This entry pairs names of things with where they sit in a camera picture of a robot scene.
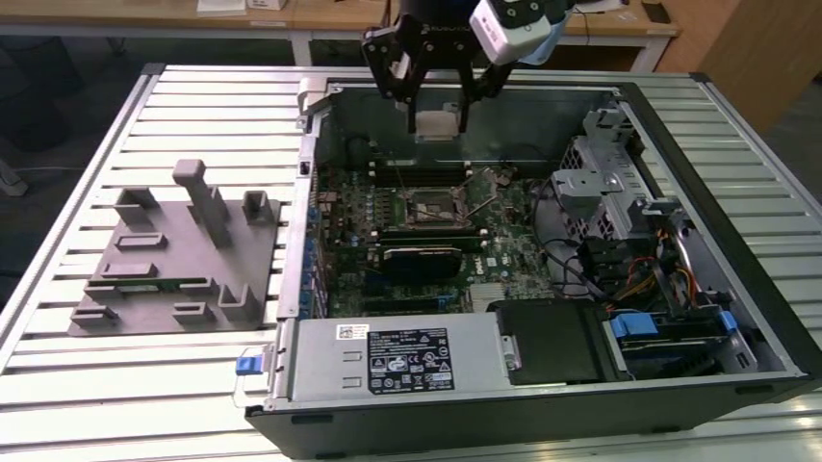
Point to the metal locking lever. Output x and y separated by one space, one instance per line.
483 204
400 178

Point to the small black phone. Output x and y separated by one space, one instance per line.
657 12

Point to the black graphics card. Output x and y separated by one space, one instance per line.
420 264

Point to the blue case latch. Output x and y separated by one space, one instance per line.
250 366

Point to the small blue clip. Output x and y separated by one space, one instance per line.
727 321

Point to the green RAM stick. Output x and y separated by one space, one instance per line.
168 285

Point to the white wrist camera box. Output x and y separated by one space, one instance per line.
507 33

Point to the black office chair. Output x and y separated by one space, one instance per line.
39 86

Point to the metal drive cage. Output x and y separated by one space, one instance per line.
591 187

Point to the wooden cabinet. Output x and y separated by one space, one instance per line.
758 58

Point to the silver chipset heat sink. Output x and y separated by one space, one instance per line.
488 296

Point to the silver power supply unit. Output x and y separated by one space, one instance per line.
320 356

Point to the white paper sheet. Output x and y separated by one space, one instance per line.
222 7

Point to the black PC case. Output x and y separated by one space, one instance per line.
514 433

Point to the CPU socket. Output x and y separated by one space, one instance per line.
423 214

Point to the blue disk carrier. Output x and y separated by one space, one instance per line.
633 327

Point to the grey parts rack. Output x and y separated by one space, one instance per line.
192 250

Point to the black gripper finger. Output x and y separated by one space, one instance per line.
484 84
388 67

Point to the white case sticker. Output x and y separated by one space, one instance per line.
450 105

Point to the green motherboard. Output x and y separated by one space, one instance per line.
523 281

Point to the wooden desk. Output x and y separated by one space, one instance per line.
617 26

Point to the grey metal case bracket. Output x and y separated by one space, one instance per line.
315 96

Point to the silver CPU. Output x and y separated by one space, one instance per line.
438 125

